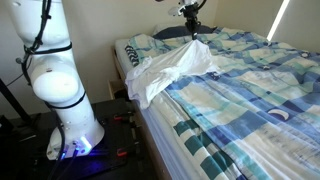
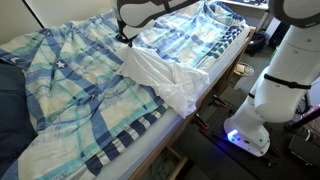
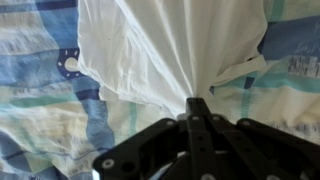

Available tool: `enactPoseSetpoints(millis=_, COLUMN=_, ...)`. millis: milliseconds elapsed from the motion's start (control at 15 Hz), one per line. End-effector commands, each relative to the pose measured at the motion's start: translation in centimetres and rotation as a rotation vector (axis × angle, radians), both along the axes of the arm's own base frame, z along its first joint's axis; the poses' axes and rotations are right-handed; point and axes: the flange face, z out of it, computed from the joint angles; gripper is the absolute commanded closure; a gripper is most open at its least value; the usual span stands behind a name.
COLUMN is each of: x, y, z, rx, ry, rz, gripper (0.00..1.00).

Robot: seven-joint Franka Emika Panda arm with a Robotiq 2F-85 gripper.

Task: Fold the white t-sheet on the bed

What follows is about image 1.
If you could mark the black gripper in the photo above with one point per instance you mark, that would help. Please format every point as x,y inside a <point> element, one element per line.
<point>192,13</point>

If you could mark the white t-shirt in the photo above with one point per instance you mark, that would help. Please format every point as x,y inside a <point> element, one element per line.
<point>173,66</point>

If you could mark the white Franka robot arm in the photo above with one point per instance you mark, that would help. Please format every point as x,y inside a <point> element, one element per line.
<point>53,83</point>

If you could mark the dark blue pillow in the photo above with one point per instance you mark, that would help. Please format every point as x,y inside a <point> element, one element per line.
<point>183,32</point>

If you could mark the wooden open drawer box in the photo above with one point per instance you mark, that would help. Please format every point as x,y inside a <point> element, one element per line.
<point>115,88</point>

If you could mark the blue checked duvet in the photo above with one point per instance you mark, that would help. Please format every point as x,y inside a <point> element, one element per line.
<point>250,116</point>

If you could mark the white mattress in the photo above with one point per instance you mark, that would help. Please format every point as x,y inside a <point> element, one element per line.
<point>156,126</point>

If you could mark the orange black clamp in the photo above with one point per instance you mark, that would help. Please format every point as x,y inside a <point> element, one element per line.
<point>121,116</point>
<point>121,152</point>

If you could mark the black tripod stand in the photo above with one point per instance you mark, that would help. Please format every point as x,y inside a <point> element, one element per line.
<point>13,101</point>

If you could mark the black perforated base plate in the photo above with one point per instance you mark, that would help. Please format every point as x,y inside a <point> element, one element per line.
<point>110,133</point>

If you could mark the wooden bed frame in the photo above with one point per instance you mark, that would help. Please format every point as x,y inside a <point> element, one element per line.
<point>156,166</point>

